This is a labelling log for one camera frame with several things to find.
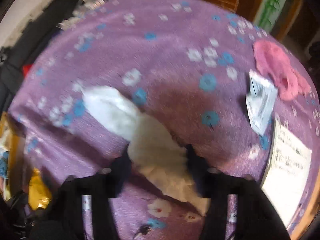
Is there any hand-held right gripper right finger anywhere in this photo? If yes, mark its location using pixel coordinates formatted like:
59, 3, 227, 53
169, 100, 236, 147
185, 144, 292, 240

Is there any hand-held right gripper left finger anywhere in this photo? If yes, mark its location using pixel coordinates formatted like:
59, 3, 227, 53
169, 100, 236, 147
45, 152, 133, 240

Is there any white fluffy cloth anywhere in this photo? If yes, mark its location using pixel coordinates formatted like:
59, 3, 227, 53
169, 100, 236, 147
81, 85, 210, 217

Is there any small black clip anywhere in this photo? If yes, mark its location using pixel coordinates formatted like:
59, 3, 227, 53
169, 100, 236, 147
134, 225, 152, 238

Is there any yellow plastic bag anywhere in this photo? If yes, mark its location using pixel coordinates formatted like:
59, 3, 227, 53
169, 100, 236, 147
28, 169, 52, 210

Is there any white paper booklet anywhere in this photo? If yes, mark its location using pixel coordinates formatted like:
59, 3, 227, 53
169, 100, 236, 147
260, 119, 313, 227

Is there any white printed packet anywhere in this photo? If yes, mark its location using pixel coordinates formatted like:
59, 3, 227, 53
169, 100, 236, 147
245, 70, 278, 136

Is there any dark bag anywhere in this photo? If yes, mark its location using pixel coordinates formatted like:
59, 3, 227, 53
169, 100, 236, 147
0, 192, 50, 240

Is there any purple floral blanket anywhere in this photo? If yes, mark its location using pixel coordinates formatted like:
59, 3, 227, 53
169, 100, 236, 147
7, 0, 320, 240

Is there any pink fluffy cloth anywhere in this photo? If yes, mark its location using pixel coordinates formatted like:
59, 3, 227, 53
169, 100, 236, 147
253, 40, 311, 101

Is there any black leather sofa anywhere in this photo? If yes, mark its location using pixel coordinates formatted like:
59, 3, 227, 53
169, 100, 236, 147
0, 0, 85, 105

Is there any clear plastic bag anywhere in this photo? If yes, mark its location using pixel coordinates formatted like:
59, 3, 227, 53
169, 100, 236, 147
57, 0, 105, 30

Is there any green bamboo poster strip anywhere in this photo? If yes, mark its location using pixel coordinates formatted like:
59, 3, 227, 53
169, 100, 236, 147
255, 0, 290, 32

